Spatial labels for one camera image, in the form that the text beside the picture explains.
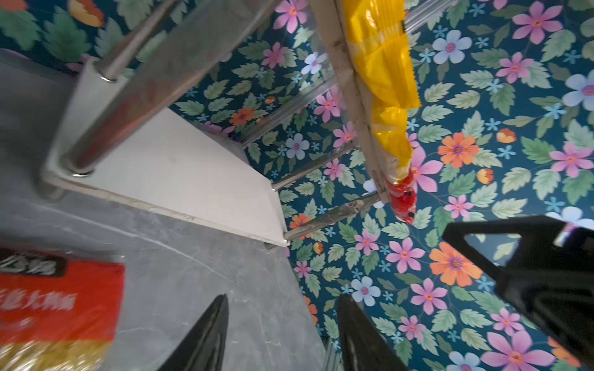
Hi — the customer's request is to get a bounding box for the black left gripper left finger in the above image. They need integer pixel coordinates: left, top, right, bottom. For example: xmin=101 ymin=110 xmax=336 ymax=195
xmin=158 ymin=295 xmax=229 ymax=371

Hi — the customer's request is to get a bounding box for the red spaghetti bag front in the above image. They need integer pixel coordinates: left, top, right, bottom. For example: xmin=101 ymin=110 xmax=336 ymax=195
xmin=388 ymin=172 xmax=417 ymax=224

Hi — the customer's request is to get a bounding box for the yellow spaghetti bag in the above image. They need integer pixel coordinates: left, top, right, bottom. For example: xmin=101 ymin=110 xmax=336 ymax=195
xmin=342 ymin=0 xmax=421 ymax=109
xmin=371 ymin=100 xmax=413 ymax=185

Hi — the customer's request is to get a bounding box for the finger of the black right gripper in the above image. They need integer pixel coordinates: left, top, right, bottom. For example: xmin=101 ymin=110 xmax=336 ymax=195
xmin=442 ymin=216 xmax=593 ymax=366

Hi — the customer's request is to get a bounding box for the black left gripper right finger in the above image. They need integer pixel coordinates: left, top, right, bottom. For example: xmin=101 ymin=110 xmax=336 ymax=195
xmin=337 ymin=295 xmax=408 ymax=371

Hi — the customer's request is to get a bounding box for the white two-tier shelf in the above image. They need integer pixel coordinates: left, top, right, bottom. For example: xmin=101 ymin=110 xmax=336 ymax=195
xmin=39 ymin=0 xmax=409 ymax=247

